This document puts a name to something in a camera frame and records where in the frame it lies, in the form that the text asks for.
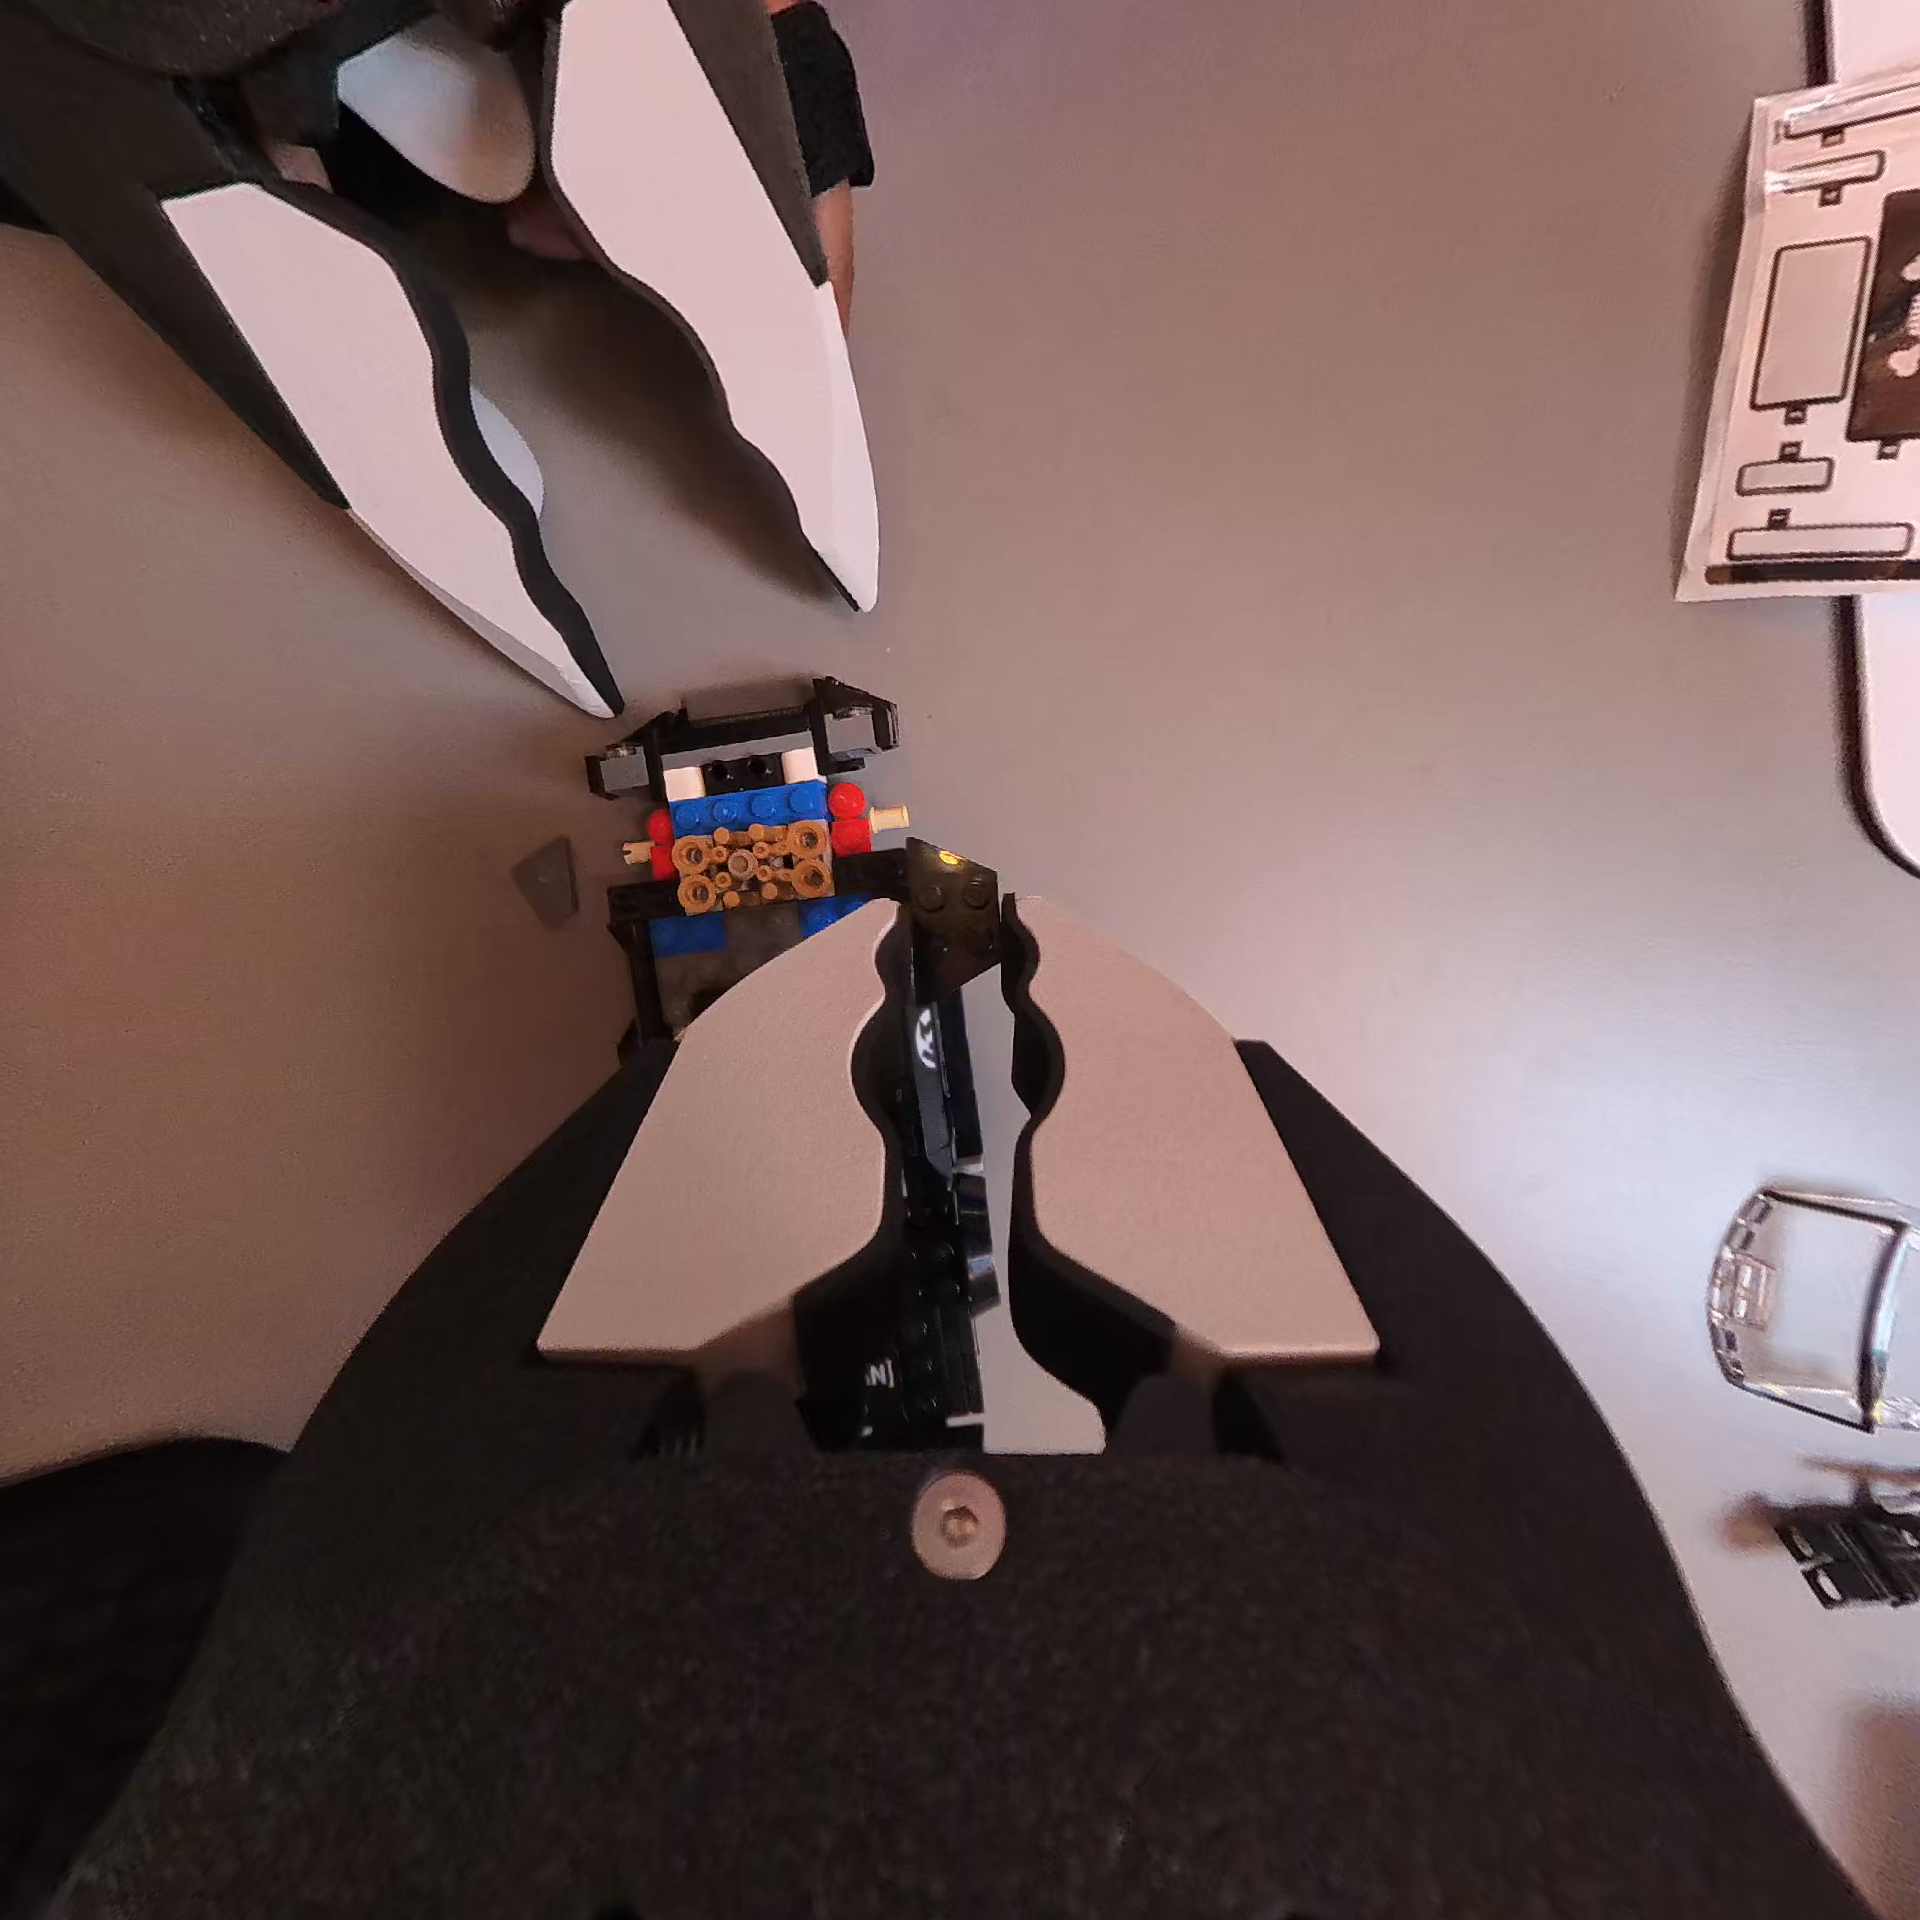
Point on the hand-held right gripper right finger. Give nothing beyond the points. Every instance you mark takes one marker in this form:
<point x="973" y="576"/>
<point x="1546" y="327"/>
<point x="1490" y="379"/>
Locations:
<point x="1185" y="1155"/>

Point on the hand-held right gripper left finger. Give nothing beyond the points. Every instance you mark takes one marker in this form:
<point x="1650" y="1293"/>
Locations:
<point x="751" y="1141"/>

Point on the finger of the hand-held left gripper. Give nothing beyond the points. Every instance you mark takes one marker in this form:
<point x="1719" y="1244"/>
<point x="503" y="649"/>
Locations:
<point x="375" y="405"/>
<point x="705" y="255"/>

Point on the black lego wedge plate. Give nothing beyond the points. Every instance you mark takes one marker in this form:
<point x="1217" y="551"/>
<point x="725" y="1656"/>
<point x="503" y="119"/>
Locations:
<point x="955" y="902"/>

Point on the black lego car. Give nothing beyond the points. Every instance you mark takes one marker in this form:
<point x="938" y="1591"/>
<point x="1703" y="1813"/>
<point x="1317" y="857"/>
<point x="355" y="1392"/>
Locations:
<point x="751" y="820"/>

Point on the small grey lego piece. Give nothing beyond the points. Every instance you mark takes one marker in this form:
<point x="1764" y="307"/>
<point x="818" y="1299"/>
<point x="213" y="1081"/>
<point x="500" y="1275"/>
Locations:
<point x="547" y="883"/>

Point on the transparent lego windshield piece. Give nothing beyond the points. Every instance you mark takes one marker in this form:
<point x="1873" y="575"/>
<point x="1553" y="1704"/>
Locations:
<point x="1801" y="1305"/>

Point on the small black lego piece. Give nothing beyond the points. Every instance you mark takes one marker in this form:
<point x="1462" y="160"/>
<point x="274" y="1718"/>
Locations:
<point x="1852" y="1553"/>

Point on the lego sticker sheet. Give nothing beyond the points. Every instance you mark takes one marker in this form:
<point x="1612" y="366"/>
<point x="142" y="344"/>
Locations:
<point x="1815" y="347"/>

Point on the person's left hand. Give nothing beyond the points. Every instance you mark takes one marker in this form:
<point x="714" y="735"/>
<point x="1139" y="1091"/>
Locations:
<point x="838" y="255"/>

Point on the dark cloth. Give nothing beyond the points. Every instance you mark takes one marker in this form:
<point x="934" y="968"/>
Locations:
<point x="107" y="1652"/>

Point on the white tray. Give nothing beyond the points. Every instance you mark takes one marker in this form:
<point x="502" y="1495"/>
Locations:
<point x="1893" y="720"/>

